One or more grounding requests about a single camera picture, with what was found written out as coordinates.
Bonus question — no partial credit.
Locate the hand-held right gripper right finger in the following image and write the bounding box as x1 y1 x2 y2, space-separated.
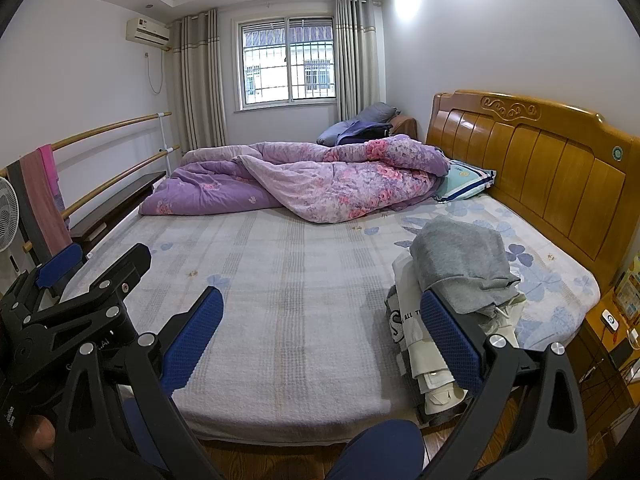
420 290 590 480

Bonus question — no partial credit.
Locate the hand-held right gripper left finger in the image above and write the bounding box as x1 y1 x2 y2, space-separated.
52 286 226 480

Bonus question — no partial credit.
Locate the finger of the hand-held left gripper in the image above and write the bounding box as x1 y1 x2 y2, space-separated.
0 243 85 322
30 243 152 332

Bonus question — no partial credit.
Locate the grey sweatshirt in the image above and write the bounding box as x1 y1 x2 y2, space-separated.
409 217 522 319

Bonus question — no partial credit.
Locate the pile of white clothes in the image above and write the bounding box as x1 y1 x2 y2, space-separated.
392 250 529 412

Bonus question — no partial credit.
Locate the person's left hand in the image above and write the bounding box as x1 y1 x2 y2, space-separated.
25 414 57 457

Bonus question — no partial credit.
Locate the white printed folded garment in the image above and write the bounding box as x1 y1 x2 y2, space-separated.
384 280 437 377

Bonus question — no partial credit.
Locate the dusty rose towel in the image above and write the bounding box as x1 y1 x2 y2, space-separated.
19 151 74 252

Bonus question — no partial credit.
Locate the dark grey towel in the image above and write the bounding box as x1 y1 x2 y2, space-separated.
5 157 51 271

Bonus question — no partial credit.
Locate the dark grey folded garment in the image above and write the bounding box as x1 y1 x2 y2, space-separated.
414 399 477 427

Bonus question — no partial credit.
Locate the white standing fan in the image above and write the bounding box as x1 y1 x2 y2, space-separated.
0 176 22 275

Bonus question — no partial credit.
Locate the dark wooden bench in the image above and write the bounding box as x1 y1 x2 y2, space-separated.
69 171 167 257

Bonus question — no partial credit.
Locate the bright pink towel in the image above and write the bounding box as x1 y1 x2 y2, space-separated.
38 144 66 216

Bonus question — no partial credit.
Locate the person's right leg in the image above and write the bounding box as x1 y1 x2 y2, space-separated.
324 419 427 480

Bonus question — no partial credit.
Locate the wooden bedside table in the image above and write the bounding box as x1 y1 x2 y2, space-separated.
565 287 640 443

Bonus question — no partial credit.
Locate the blue striped pillow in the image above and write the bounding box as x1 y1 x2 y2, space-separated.
432 159 497 205

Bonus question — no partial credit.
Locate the colourful box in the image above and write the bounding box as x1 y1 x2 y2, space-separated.
612 255 640 319

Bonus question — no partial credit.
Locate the wooden bed headboard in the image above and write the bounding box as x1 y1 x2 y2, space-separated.
425 90 640 297

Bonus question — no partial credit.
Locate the purple floral quilt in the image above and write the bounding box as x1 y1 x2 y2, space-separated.
138 134 452 224

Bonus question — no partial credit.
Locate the grey beige striped curtain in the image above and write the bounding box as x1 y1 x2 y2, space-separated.
333 0 387 122
172 7 229 154

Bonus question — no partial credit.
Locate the navy folded cloth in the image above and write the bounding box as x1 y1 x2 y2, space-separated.
336 122 395 147

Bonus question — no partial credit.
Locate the white air conditioner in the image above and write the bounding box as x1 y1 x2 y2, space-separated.
125 17 171 52

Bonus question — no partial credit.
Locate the grey blue pillows pile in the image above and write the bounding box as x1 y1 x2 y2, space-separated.
316 102 402 147

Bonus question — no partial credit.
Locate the barred window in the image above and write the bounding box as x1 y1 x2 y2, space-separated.
232 14 337 112

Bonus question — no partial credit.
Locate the wooden barre rail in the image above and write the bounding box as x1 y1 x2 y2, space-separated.
22 145 181 254
0 111 173 174

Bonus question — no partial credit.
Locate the white barre post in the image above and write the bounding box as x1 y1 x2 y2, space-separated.
157 112 169 177

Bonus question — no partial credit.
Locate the air conditioner cable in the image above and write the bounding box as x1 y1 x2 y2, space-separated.
144 51 166 95

